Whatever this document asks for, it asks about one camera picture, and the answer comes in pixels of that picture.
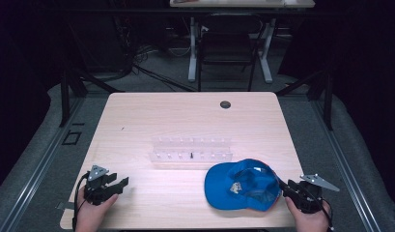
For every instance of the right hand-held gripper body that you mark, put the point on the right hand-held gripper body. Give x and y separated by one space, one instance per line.
307 196

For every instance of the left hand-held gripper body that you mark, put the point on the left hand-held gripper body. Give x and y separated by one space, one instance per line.
94 190

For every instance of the blue baseball cap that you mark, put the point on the blue baseball cap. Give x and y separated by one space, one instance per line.
240 187

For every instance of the person's right hand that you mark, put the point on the person's right hand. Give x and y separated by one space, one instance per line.
307 220

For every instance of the person's left hand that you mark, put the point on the person's left hand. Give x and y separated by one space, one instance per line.
92 216

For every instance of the grey tape strip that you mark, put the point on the grey tape strip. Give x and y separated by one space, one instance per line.
64 205

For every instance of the clear acrylic rack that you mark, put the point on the clear acrylic rack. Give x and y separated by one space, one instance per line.
191 150

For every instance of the round grey table grommet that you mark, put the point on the round grey table grommet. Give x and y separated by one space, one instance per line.
225 104

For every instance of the black chair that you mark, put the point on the black chair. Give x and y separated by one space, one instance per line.
227 45

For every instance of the white desk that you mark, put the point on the white desk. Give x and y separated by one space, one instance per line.
237 3

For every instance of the metal floor rail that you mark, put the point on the metal floor rail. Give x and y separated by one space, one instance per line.
40 164
346 167

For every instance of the black metal frame stand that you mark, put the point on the black metal frame stand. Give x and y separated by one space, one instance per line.
324 93
69 93

